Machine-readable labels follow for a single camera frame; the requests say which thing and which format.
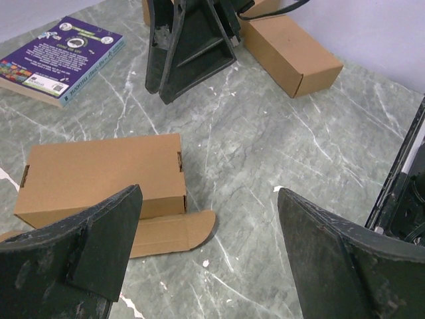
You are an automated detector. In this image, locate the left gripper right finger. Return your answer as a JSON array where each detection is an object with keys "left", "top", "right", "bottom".
[{"left": 278, "top": 187, "right": 424, "bottom": 318}]

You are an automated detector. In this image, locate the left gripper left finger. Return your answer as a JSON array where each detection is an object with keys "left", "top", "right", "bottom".
[{"left": 1, "top": 185, "right": 143, "bottom": 318}]

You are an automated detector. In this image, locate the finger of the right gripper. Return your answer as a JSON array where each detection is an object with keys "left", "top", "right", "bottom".
[
  {"left": 145, "top": 1, "right": 175, "bottom": 95},
  {"left": 159, "top": 1, "right": 236, "bottom": 104}
]

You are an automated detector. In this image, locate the brown cardboard box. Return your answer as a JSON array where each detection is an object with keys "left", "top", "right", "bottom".
[{"left": 14, "top": 134, "right": 216, "bottom": 258}]

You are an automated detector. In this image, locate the small folded cardboard box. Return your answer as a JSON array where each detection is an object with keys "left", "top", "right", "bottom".
[{"left": 244, "top": 15, "right": 343, "bottom": 98}]

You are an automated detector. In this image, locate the purple book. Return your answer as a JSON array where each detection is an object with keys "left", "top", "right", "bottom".
[{"left": 1, "top": 16, "right": 125, "bottom": 107}]

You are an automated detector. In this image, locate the aluminium rail frame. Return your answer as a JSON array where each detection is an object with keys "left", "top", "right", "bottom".
[{"left": 365, "top": 99, "right": 424, "bottom": 230}]

